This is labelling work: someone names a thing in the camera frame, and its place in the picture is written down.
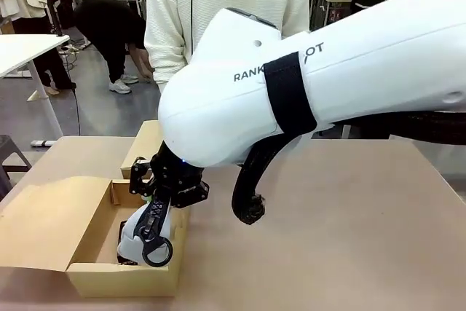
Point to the open cardboard box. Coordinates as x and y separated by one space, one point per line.
142 147
43 223

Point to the bystander in black clothes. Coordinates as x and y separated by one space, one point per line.
105 34

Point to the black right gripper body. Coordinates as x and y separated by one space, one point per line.
178 176

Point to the blue zip pencil pouch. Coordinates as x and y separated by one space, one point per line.
145 231

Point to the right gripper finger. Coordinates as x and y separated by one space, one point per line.
191 196
140 176

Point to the bystander in dark trousers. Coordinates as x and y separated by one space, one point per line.
54 67

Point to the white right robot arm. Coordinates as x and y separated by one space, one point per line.
327 70

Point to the white side table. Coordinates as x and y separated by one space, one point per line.
22 50

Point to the grey metal stool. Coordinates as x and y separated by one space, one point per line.
11 154

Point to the person in white sweater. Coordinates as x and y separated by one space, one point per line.
171 16

